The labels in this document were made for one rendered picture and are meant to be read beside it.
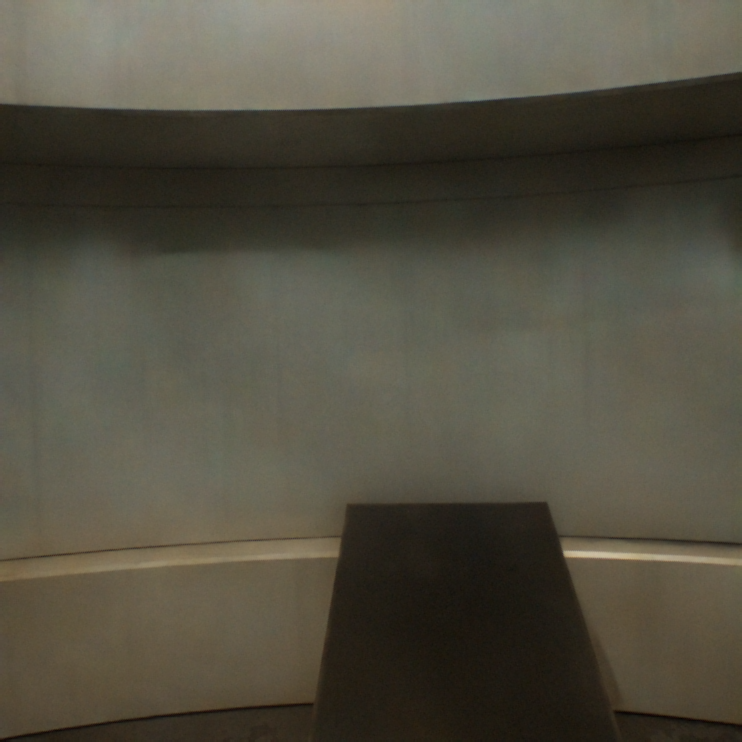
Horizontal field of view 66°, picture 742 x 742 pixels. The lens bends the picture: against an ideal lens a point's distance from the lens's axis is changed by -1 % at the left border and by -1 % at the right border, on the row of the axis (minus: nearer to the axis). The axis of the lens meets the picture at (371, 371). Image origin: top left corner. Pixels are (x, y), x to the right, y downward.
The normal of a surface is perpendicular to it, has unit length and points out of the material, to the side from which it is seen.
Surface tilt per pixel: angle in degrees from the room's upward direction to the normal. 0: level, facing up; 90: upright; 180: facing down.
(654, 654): 90
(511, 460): 90
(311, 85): 90
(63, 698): 90
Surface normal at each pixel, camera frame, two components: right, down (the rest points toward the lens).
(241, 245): 0.08, 0.02
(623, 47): -0.23, 0.03
